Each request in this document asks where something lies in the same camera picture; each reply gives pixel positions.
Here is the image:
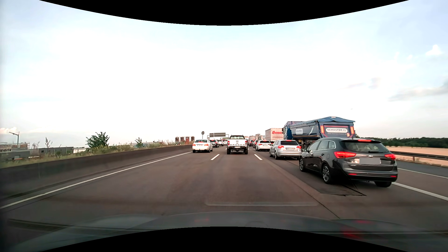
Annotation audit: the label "white pickup truck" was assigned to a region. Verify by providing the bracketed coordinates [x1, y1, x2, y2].
[226, 135, 249, 155]

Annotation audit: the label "white saloon car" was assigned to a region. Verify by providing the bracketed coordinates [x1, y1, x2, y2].
[192, 139, 213, 153]

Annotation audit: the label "white lorry with red print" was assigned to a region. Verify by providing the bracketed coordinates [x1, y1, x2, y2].
[265, 128, 284, 142]

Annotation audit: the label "grey asphalt road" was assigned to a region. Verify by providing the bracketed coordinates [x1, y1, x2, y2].
[0, 145, 448, 233]

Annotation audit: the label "silver hatchback car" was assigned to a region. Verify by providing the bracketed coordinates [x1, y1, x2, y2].
[269, 140, 302, 160]

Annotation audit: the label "car's own bonnet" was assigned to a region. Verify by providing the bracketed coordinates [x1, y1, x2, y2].
[7, 211, 448, 252]

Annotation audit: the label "blue tipper lorry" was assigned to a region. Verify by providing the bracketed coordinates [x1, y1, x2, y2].
[283, 116, 356, 150]

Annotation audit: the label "dark grey estate car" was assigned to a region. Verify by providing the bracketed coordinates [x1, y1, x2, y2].
[298, 137, 398, 188]

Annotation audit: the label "concrete median barrier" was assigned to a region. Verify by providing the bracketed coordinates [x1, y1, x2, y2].
[0, 144, 193, 186]

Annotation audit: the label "grass verge behind barrier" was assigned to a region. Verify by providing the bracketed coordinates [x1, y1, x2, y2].
[0, 141, 192, 169]

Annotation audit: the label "row of trees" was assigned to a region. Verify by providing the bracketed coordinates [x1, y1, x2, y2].
[360, 137, 448, 148]

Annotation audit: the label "low grey building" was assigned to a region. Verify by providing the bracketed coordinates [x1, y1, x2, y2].
[0, 142, 75, 161]

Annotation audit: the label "pale brown field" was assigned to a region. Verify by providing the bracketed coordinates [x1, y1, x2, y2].
[385, 146, 448, 167]

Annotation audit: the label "road markings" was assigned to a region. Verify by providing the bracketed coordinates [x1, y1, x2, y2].
[0, 151, 448, 210]

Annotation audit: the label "guard rail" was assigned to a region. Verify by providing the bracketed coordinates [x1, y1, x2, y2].
[389, 150, 448, 162]

